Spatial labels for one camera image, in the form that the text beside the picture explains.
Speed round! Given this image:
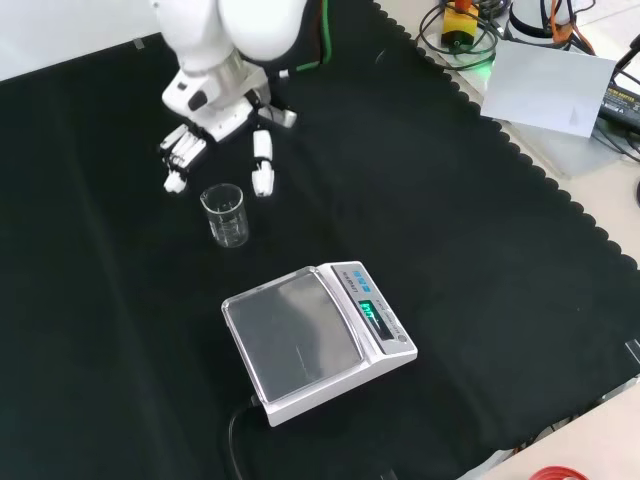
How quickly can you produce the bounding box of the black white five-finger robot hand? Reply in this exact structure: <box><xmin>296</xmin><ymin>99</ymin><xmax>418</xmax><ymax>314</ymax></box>
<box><xmin>158</xmin><ymin>67</ymin><xmax>298</xmax><ymax>198</ymax></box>

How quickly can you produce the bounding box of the yellow emergency stop button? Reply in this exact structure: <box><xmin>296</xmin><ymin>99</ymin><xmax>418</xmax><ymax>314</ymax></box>
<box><xmin>439</xmin><ymin>0</ymin><xmax>479</xmax><ymax>47</ymax></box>

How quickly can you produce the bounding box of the black power adapter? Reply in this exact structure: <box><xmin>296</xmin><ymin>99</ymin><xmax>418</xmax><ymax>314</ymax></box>
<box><xmin>598</xmin><ymin>82</ymin><xmax>640</xmax><ymax>130</ymax></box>

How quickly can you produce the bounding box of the black scalloped table cloth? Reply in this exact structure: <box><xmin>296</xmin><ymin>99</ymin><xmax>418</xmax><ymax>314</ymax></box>
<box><xmin>0</xmin><ymin>0</ymin><xmax>640</xmax><ymax>480</ymax></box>

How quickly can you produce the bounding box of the small clear glass beaker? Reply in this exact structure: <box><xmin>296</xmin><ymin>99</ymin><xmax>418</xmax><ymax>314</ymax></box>
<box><xmin>199</xmin><ymin>183</ymin><xmax>250</xmax><ymax>250</ymax></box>

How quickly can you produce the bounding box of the black looped cable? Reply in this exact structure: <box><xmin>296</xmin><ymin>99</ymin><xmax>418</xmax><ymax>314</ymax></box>
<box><xmin>417</xmin><ymin>0</ymin><xmax>501</xmax><ymax>57</ymax></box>

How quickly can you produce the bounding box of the pale white board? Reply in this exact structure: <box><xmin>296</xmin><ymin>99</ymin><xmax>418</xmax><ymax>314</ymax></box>
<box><xmin>479</xmin><ymin>39</ymin><xmax>619</xmax><ymax>138</ymax></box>

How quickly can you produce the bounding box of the red ring object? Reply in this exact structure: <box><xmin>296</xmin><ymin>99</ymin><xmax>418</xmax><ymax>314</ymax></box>
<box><xmin>528</xmin><ymin>465</ymin><xmax>587</xmax><ymax>480</ymax></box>

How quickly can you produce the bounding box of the white electronic balance steel pan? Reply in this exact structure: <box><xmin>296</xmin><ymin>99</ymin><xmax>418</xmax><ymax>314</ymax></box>
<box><xmin>220</xmin><ymin>259</ymin><xmax>419</xmax><ymax>428</ymax></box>

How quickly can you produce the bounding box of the black balance power cable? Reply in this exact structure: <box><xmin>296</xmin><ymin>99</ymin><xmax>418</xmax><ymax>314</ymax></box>
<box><xmin>227</xmin><ymin>394</ymin><xmax>265</xmax><ymax>480</ymax></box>

